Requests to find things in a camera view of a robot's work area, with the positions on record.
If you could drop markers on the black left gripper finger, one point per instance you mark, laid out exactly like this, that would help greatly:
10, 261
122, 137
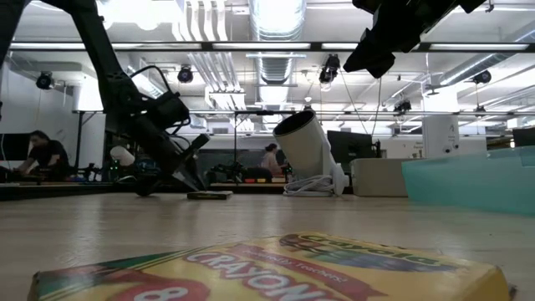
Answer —
184, 177
198, 175

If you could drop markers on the yellow Crayola crayon box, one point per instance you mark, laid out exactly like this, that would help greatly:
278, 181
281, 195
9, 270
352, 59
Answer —
209, 195
271, 271

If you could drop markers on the translucent teal plastic tray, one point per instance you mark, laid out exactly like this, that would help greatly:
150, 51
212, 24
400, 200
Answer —
472, 184

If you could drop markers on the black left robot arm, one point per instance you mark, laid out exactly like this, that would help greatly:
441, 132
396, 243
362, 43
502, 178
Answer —
98, 46

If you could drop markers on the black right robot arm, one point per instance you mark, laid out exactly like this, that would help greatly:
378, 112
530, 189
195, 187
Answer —
472, 4

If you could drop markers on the black background robot arm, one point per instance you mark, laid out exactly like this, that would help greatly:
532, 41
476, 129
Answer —
232, 170

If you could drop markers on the person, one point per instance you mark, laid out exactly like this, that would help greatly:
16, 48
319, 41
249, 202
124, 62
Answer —
271, 163
46, 156

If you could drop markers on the black ceiling spotlight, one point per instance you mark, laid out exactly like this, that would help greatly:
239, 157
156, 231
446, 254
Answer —
44, 80
403, 106
185, 75
482, 77
330, 69

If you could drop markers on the white lamp with black rim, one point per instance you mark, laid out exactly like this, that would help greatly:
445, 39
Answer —
305, 146

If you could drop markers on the white box-shaped device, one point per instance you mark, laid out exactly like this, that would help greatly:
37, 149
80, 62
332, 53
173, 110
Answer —
439, 134

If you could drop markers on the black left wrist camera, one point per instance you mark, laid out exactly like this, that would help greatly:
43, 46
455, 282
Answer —
167, 110

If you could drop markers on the black aluminium table frame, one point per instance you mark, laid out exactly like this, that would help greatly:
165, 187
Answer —
83, 190

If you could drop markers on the black wall screen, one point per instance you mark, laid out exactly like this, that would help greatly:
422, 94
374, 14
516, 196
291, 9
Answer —
14, 146

